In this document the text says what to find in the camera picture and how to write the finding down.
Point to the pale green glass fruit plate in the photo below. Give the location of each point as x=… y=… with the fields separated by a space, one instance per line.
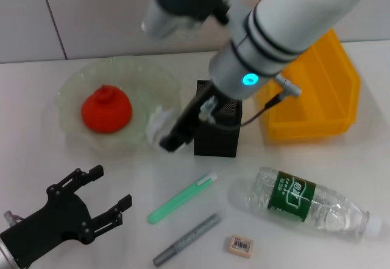
x=122 y=74

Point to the orange fruit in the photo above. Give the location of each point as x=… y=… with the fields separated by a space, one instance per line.
x=106 y=110

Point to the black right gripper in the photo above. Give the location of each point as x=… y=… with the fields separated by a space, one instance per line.
x=190 y=120

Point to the silver grey marker pen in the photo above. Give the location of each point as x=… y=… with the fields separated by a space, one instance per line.
x=189 y=238

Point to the yellow plastic bin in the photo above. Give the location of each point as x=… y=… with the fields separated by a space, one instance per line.
x=320 y=120

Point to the black mesh pen holder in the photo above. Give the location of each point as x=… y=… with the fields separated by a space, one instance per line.
x=216 y=141

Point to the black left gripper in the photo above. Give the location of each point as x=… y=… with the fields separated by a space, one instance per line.
x=61 y=217

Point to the clear green-label water bottle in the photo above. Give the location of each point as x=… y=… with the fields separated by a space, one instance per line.
x=292 y=194

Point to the beige eraser with barcode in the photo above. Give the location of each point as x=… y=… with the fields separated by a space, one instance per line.
x=240 y=246

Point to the mint green pen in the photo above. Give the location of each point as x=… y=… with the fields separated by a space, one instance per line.
x=179 y=199

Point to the white paper ball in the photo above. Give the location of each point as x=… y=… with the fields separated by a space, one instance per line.
x=157 y=123

